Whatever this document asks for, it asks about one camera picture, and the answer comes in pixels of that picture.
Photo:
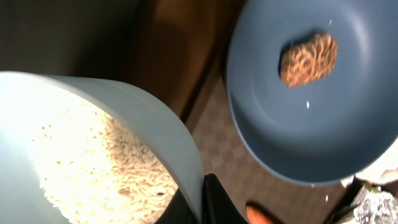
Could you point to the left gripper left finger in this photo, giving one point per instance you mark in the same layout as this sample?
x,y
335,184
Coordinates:
x,y
177,211

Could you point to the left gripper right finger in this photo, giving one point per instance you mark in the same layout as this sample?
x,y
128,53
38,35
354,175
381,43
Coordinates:
x,y
219,208

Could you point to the orange carrot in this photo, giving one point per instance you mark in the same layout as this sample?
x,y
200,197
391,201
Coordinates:
x,y
255,216

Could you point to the white rice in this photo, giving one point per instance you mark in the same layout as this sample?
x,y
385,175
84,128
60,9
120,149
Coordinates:
x,y
94,170

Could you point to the dark blue plate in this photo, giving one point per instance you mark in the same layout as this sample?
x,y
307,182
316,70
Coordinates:
x,y
327,130

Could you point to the brown textured food piece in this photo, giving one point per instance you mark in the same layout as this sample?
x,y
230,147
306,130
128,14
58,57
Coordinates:
x,y
310,61

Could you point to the light blue bowl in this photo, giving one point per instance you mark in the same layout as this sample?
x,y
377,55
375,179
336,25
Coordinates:
x,y
28,100

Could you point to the dark brown serving tray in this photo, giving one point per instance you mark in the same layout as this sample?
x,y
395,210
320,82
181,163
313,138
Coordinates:
x,y
223,153

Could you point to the green foil snack wrapper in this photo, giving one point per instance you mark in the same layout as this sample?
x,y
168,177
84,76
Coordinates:
x,y
374,206

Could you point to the crumpled white napkin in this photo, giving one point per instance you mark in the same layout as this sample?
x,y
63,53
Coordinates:
x,y
381,172

